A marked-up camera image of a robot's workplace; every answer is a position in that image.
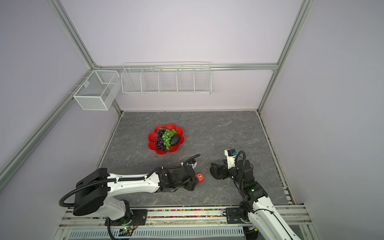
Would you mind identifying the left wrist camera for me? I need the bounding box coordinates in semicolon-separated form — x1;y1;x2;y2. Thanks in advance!
190;160;197;169

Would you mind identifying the long white wire basket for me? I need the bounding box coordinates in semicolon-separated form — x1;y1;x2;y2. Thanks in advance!
121;62;212;95

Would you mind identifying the dark purple grape bunch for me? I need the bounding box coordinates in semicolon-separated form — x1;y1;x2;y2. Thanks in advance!
155;129;167;152

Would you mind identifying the red flower-shaped fruit bowl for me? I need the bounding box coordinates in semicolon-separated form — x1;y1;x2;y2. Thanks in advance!
148;124;185;155

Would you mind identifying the aluminium front rail frame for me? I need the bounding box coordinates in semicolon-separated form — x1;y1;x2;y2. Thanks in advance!
53;204;319;240

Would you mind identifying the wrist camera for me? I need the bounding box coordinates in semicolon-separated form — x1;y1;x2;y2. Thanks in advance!
224;149;237;169
190;160;197;169

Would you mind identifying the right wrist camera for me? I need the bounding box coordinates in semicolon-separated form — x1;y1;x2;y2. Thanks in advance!
224;149;237;169

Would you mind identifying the dark avocado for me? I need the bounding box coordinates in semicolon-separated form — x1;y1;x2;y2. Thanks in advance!
210;163;228;180
170;135;181;147

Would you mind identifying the white vent grille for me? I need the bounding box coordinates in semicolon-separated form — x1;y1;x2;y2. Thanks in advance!
66;226;245;240

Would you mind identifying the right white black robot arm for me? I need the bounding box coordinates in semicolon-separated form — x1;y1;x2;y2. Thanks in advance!
227;160;299;240

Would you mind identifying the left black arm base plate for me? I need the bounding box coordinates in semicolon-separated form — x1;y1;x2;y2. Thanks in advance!
110;209;148;226

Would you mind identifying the small white mesh basket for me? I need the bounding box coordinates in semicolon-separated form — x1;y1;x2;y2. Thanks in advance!
74;70;121;111

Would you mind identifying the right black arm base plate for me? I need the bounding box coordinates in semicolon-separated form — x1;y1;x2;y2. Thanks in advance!
223;206;251;224

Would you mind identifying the red apple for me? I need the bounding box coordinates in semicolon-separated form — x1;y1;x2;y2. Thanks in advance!
195;173;205;184

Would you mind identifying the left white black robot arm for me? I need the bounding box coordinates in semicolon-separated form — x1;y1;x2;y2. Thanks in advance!
59;155;199;226

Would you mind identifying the green grape bunch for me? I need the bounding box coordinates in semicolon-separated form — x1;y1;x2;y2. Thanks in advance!
163;129;177;152

